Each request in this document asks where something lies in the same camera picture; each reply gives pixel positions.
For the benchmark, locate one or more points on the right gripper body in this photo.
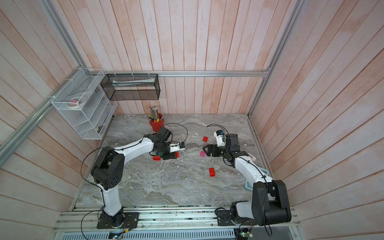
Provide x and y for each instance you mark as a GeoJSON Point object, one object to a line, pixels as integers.
{"type": "Point", "coordinates": [223, 151]}

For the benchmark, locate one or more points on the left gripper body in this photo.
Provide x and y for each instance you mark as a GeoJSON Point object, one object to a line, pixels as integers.
{"type": "Point", "coordinates": [166, 153]}

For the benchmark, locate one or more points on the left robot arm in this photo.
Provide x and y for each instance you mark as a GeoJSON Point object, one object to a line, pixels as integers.
{"type": "Point", "coordinates": [108, 168]}

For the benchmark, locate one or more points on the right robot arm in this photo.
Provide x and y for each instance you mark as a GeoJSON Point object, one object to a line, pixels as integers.
{"type": "Point", "coordinates": [270, 203]}

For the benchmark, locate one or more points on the red pen cup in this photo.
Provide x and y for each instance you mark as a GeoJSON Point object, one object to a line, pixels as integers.
{"type": "Point", "coordinates": [156, 124]}

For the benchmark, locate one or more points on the calculator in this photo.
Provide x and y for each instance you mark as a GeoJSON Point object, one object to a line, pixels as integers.
{"type": "Point", "coordinates": [248, 185]}

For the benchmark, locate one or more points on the pens in cup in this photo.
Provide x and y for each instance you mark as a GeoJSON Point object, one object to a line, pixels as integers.
{"type": "Point", "coordinates": [154, 115]}

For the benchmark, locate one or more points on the black mesh basket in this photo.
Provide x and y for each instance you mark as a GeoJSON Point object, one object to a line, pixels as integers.
{"type": "Point", "coordinates": [128, 87]}

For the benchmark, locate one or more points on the tape roll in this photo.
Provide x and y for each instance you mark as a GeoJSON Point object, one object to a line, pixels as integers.
{"type": "Point", "coordinates": [75, 102]}

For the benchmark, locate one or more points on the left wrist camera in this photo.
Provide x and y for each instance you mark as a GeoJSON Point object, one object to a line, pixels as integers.
{"type": "Point", "coordinates": [177, 147]}

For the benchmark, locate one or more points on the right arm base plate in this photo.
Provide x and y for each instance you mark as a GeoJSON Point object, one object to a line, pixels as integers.
{"type": "Point", "coordinates": [229, 218]}

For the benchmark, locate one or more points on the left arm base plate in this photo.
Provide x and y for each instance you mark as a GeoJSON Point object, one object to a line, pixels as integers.
{"type": "Point", "coordinates": [120, 220]}

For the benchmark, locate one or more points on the white wire shelf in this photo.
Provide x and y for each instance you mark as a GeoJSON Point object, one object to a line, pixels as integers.
{"type": "Point", "coordinates": [93, 118]}

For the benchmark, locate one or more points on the aluminium rail front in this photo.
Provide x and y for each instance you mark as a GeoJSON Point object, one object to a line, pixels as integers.
{"type": "Point", "coordinates": [150, 218]}

